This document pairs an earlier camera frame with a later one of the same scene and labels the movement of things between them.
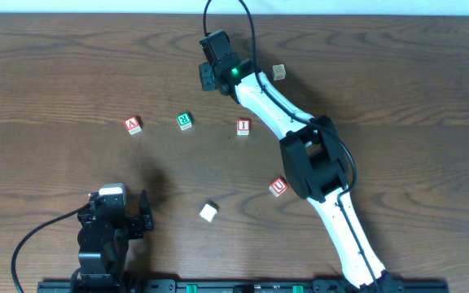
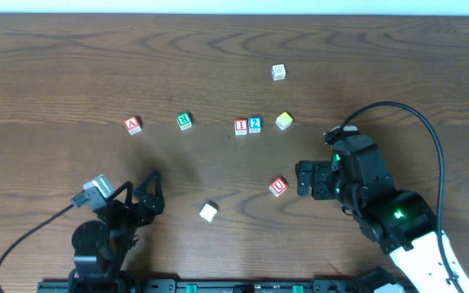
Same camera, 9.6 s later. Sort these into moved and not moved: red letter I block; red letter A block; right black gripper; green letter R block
Moved: right black gripper
Not moved: red letter A block; green letter R block; red letter I block
